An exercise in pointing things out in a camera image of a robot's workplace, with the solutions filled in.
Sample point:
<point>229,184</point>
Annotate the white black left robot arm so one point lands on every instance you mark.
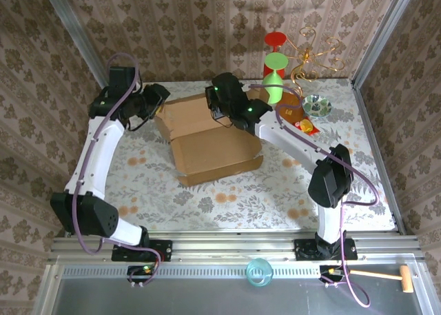
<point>100,156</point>

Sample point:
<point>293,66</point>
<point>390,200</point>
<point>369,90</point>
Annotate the green patterned ceramic bowl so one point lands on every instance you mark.
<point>317,105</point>

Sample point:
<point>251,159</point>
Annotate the green plastic goblet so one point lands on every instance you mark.
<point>274,91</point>

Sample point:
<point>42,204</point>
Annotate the wooden mallet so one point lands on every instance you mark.
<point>406,278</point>

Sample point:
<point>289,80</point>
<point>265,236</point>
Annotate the brown cardboard box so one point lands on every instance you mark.
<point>213,149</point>

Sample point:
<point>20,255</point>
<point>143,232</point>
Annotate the aluminium mounting rail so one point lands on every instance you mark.
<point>234,247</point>

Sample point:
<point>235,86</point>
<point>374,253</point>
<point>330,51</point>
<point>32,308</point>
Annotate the grey metal tray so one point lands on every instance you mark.
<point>206,297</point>

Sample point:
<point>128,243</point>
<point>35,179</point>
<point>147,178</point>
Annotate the teal glass cup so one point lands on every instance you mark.
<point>259,273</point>

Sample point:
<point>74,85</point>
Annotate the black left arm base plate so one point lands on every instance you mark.
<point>162,249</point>

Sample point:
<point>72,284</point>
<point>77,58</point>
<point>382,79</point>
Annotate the red and yellow snack packet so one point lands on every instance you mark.
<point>311,130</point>

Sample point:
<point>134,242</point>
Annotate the aluminium frame post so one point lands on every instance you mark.
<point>74,29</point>
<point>387,29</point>

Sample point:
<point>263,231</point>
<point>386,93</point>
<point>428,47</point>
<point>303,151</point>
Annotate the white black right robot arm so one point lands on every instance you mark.
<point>293,146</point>

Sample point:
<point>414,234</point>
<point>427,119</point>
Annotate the small black electronics board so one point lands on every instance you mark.
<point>141,272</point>
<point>330,273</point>

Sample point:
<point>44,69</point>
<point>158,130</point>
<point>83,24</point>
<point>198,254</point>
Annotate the aluminium table edge rail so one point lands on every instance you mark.
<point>368,122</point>

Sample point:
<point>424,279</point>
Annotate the red plastic goblet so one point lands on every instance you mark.
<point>275,38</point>

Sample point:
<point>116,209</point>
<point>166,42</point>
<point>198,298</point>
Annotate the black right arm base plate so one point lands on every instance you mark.
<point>303,249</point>

